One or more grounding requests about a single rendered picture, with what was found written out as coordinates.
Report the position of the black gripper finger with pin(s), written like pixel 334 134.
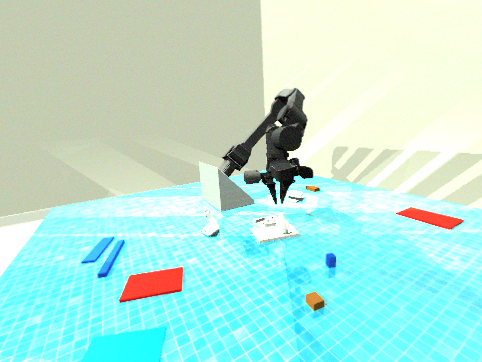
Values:
pixel 284 186
pixel 272 189

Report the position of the red flat plate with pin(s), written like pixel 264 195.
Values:
pixel 433 218
pixel 152 284

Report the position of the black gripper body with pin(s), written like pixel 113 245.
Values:
pixel 254 176

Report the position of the small blue block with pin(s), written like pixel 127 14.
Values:
pixel 330 260

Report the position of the cyan flat plate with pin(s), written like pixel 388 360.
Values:
pixel 135 346

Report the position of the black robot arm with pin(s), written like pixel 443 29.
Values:
pixel 287 108

